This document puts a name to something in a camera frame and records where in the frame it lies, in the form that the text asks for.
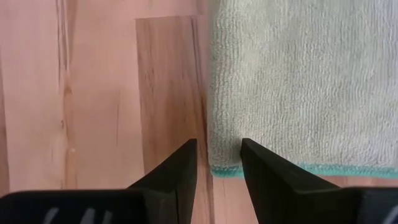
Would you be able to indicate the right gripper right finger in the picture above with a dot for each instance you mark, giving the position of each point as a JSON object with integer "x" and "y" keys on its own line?
{"x": 280, "y": 199}

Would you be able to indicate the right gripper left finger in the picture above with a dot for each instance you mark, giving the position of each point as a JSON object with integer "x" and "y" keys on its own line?
{"x": 155, "y": 202}

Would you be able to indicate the green microfiber towel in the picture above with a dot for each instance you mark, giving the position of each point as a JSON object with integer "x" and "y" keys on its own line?
{"x": 295, "y": 77}

